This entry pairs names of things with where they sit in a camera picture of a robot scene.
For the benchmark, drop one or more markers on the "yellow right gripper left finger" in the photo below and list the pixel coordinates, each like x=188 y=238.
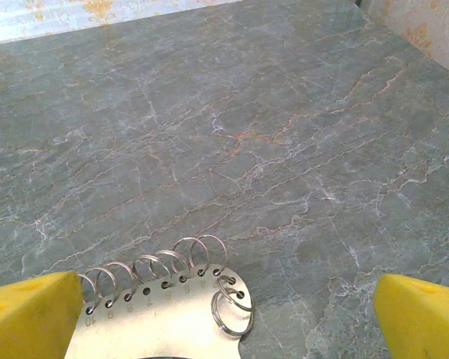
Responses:
x=30 y=321

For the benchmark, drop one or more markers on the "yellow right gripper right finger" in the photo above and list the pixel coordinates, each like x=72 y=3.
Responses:
x=423 y=321

